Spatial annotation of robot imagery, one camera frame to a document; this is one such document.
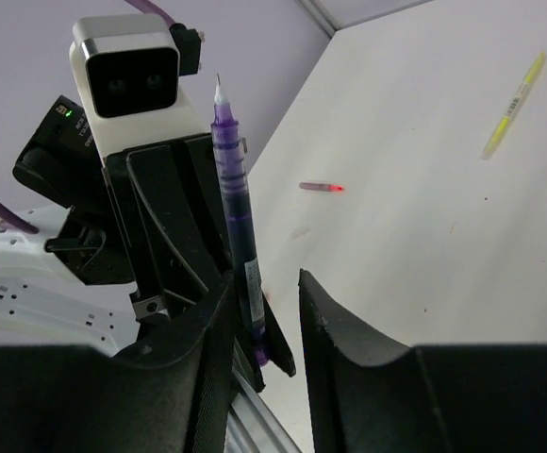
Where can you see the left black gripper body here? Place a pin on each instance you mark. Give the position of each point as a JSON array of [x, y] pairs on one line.
[[167, 203]]

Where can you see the yellow highlighter pen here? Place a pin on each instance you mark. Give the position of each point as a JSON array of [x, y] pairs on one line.
[[517, 101]]

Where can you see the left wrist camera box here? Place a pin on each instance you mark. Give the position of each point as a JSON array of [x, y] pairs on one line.
[[126, 71]]

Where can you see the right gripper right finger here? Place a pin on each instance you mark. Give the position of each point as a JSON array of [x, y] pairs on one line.
[[370, 393]]

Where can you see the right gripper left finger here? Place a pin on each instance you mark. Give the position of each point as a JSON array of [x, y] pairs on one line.
[[168, 392]]

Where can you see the purple ink pen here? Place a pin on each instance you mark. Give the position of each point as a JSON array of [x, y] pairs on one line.
[[229, 152]]

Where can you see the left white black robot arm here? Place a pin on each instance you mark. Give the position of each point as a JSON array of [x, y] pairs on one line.
[[64, 272]]

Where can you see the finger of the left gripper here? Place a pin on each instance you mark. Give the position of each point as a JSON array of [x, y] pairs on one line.
[[275, 344]]

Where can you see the pink transparent pen cap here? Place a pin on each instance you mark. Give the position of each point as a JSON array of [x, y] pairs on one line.
[[321, 187]]

